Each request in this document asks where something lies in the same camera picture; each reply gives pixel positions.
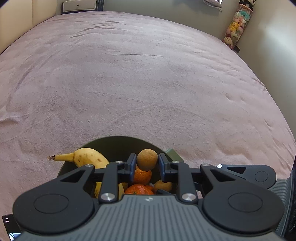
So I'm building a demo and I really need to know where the grey window cushion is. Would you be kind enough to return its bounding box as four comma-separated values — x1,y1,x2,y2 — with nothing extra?
203,0,223,12

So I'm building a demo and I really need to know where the hanging plush toy organizer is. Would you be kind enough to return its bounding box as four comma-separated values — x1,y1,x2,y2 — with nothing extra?
223,0,256,50

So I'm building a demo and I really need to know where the cream padded headboard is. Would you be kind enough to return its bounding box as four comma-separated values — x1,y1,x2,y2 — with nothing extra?
1,0,57,52

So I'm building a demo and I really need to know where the small brown kiwi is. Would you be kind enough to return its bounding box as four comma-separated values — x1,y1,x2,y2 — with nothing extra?
137,149,158,171
154,180,173,192

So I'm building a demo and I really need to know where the green pear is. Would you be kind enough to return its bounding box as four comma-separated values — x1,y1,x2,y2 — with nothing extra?
94,182,128,200

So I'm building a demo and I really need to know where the green colander bowl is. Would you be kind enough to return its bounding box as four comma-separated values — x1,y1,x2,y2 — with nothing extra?
56,136,185,200

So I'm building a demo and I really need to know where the orange tangerine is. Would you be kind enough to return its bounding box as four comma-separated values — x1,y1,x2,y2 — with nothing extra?
132,166,152,185
125,184,154,195

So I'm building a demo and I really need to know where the white bedside cabinet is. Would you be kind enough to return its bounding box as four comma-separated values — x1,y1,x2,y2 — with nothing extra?
60,0,104,14

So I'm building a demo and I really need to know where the pink bed blanket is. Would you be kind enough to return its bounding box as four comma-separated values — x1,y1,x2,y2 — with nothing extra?
1,12,295,214

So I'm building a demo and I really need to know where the black smartphone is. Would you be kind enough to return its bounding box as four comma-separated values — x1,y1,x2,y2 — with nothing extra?
2,214,22,241

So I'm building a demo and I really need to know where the yellow banana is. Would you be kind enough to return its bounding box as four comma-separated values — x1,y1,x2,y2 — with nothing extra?
48,148,109,169

